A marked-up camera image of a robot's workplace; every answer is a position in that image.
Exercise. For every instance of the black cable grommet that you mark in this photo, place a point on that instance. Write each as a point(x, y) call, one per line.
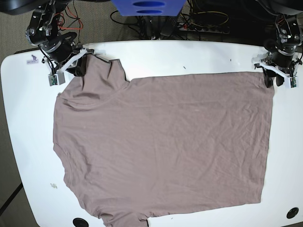
point(79, 222)
point(292, 213)

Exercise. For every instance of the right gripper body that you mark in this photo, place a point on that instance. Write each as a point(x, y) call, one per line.
point(59, 51)

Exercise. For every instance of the small lint scrap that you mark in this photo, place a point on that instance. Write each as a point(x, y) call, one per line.
point(53, 185)

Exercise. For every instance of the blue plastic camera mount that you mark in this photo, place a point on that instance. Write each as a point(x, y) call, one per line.
point(149, 7)

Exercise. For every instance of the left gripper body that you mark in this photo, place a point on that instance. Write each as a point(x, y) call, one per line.
point(276, 58)

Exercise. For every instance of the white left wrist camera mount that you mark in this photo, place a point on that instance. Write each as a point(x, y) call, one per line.
point(291, 79)

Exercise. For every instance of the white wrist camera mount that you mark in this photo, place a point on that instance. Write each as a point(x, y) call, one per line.
point(291, 79)
point(65, 71)

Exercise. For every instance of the small white logo sticker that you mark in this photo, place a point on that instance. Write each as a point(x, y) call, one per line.
point(33, 60)

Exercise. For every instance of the black power strip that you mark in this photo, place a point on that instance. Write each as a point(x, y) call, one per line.
point(192, 27)

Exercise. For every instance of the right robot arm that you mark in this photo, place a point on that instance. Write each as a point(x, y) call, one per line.
point(47, 31)

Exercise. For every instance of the black right cable grommet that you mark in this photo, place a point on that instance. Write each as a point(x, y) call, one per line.
point(292, 213)

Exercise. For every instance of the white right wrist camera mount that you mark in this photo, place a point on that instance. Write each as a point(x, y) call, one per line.
point(65, 71)

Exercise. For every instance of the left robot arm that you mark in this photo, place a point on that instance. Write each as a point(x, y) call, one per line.
point(289, 35)

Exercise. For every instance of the mauve T-shirt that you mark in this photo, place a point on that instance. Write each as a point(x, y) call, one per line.
point(156, 146)

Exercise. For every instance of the black left cable grommet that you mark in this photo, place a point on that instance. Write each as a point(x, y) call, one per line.
point(79, 222)

